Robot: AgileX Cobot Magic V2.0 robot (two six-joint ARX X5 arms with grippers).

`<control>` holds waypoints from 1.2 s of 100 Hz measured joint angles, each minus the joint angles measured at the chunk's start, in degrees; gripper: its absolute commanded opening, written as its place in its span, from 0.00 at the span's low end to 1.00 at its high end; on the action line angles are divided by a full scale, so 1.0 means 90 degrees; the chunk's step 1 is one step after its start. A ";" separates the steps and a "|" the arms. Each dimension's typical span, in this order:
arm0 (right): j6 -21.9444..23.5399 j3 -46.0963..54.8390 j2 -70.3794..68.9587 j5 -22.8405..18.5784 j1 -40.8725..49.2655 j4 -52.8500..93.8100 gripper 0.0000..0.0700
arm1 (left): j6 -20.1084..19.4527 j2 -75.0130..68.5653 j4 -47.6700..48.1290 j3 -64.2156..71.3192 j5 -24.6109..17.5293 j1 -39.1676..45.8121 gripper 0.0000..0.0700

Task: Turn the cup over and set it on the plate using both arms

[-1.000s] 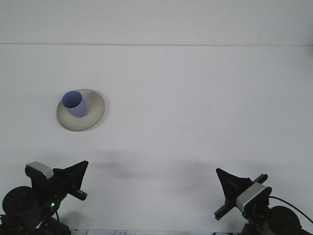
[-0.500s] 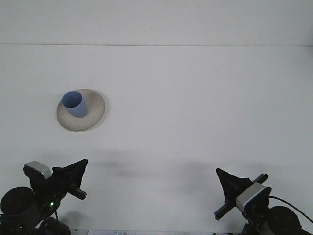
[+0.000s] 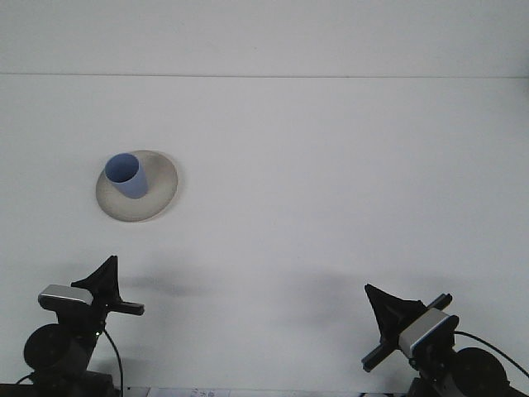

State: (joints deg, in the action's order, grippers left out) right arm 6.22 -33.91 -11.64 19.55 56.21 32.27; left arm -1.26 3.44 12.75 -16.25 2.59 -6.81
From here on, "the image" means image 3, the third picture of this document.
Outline pale blue cup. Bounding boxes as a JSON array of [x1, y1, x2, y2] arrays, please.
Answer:
[[103, 152, 149, 200]]

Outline pale round plate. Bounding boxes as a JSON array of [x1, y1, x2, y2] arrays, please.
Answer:
[[95, 149, 185, 223]]

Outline grey camera box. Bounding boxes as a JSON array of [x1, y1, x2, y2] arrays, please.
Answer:
[[397, 308, 460, 359], [37, 284, 94, 309]]

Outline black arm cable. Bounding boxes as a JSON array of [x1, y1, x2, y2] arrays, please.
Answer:
[[101, 328, 125, 393], [454, 329, 529, 380]]

